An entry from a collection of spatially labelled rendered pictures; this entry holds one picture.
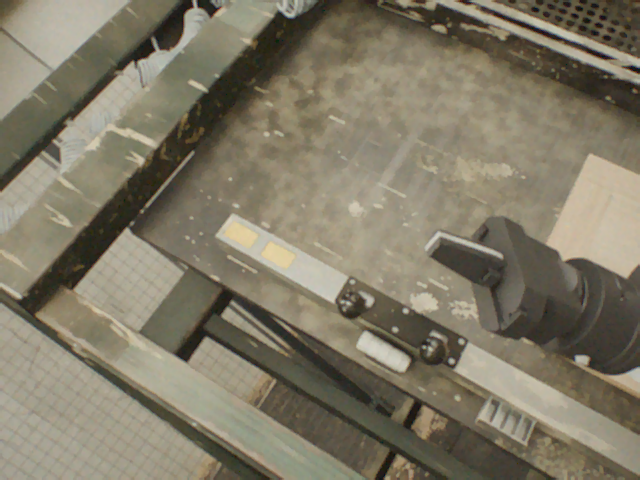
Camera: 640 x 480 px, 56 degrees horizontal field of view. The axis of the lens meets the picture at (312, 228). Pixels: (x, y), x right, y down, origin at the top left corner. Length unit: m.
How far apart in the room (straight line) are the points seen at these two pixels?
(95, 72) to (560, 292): 1.30
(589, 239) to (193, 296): 0.66
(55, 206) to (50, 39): 5.07
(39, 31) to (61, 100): 4.50
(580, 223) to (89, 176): 0.80
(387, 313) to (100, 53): 1.03
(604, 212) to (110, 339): 0.82
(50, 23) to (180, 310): 5.21
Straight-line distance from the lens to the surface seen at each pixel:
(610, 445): 0.96
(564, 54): 1.26
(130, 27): 1.69
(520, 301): 0.50
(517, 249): 0.53
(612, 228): 1.13
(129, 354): 0.93
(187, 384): 0.90
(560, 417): 0.95
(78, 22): 6.14
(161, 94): 1.09
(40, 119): 1.56
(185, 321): 1.02
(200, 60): 1.13
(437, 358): 0.80
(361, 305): 0.81
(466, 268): 0.52
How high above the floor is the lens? 1.84
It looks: 13 degrees down
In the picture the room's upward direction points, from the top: 49 degrees counter-clockwise
